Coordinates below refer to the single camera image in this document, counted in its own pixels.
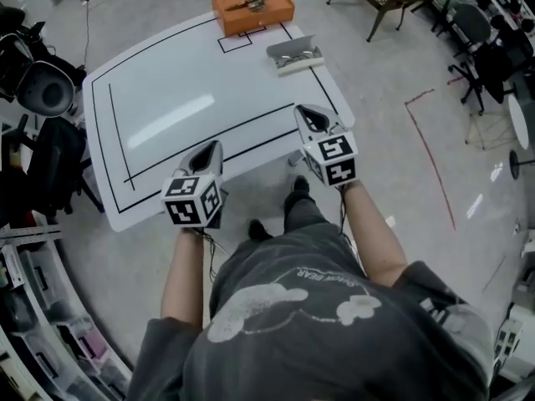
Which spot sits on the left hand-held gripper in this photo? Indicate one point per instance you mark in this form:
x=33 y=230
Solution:
x=188 y=203

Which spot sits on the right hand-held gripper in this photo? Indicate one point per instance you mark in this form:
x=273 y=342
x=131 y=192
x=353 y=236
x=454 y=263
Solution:
x=334 y=157

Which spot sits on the person's right forearm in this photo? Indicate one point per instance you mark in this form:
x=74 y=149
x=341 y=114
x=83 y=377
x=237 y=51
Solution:
x=372 y=240

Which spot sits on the person's left forearm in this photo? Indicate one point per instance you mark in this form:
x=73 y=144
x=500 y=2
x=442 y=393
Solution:
x=184 y=278

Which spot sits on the person's right black shoe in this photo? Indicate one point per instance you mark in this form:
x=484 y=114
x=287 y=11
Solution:
x=302 y=184

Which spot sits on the person's black shoe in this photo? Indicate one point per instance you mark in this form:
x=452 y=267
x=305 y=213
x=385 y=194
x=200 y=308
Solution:
x=260 y=229
x=302 y=184

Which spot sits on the person's left black shoe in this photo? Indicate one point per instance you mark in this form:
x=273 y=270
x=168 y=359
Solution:
x=260 y=229

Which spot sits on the person's gray trousers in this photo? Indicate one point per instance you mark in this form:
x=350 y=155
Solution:
x=305 y=213

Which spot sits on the orange box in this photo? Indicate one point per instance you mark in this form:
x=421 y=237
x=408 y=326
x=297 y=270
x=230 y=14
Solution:
x=255 y=17

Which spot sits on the wooden model aircraft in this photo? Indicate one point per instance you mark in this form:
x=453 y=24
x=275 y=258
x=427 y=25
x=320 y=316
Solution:
x=251 y=1

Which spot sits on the black gray-backed office chair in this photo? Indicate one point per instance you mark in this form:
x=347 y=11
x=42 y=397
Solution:
x=46 y=90

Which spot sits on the gray office chair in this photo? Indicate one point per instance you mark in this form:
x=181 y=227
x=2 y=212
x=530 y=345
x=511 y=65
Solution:
x=468 y=25

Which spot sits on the black swivel office chair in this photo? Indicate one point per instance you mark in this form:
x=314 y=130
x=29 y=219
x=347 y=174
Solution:
x=497 y=73

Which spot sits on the black round stand base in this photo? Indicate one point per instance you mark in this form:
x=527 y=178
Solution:
x=515 y=163

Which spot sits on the white round table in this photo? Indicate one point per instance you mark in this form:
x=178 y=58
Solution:
x=522 y=121

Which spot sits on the person's gray printed shirt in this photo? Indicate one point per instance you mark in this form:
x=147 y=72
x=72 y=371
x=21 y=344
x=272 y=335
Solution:
x=326 y=336

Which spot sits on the storage shelf with clear bins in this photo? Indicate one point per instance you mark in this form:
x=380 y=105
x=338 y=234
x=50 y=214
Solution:
x=50 y=328

